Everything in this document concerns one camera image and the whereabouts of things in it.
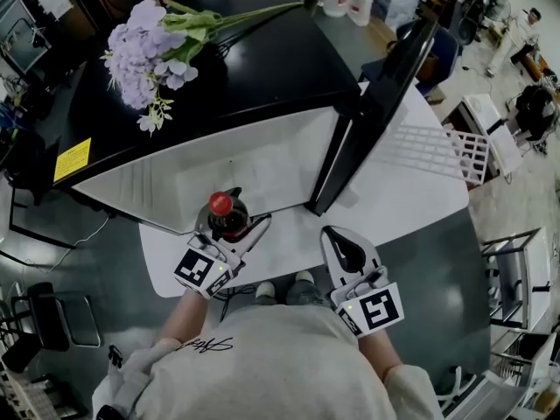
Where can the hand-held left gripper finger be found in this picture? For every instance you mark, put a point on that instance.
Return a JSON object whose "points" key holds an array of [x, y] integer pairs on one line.
{"points": [[258, 232], [200, 223]]}

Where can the person's right forearm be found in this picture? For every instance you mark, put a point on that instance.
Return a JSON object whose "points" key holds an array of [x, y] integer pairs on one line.
{"points": [[380, 357]]}

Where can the blue chair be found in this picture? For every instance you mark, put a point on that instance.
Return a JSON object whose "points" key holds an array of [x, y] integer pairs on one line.
{"points": [[442, 51]]}

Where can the person's light grey shirt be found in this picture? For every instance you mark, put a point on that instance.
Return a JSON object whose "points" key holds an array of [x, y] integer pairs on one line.
{"points": [[271, 366]]}

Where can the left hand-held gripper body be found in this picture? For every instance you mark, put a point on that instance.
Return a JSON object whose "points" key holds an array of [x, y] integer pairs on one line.
{"points": [[194, 267]]}

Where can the cola bottle with red cap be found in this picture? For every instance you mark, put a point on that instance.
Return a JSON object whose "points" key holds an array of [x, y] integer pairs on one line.
{"points": [[225, 219]]}

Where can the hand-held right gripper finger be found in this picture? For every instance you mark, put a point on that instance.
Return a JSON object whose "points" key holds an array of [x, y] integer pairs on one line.
{"points": [[369, 258], [334, 274]]}

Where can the white plastic rack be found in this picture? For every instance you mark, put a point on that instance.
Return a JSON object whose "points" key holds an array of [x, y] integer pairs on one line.
{"points": [[494, 392]]}

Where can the black folding chair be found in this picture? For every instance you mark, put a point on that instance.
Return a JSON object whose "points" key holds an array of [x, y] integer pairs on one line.
{"points": [[57, 317]]}

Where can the person's right leg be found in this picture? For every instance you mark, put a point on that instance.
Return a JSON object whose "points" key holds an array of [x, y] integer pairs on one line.
{"points": [[306, 295]]}

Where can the person's left forearm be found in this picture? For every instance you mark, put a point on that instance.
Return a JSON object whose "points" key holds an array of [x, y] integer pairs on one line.
{"points": [[184, 317]]}

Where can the person's left shoe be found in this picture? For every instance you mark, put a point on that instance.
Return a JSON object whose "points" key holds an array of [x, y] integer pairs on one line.
{"points": [[264, 290]]}

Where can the metal cart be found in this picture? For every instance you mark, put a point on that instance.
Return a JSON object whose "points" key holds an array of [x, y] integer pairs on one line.
{"points": [[529, 274]]}

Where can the purple artificial flower bunch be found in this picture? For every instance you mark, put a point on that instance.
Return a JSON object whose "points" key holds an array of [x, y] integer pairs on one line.
{"points": [[140, 51]]}

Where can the person's right shoe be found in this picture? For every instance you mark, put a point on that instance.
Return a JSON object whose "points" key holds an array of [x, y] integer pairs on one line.
{"points": [[305, 277]]}

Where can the black mini fridge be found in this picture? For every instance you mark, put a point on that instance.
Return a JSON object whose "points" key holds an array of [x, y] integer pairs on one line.
{"points": [[271, 68]]}

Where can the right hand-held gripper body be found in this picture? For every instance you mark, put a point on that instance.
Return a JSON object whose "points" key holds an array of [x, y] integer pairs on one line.
{"points": [[378, 306]]}

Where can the black desk post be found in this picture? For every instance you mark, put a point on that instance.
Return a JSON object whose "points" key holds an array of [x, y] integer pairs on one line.
{"points": [[496, 126]]}

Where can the black floor fan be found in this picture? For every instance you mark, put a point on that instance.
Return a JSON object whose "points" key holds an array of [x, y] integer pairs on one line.
{"points": [[496, 7]]}

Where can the wooden desk with white top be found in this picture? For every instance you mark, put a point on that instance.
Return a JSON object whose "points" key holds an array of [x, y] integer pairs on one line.
{"points": [[485, 116]]}

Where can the person's shoe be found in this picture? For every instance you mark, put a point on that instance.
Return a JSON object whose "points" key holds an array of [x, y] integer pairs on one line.
{"points": [[305, 277], [264, 290]]}

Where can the white table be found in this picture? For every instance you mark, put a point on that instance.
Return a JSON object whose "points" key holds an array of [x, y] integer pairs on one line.
{"points": [[394, 199]]}

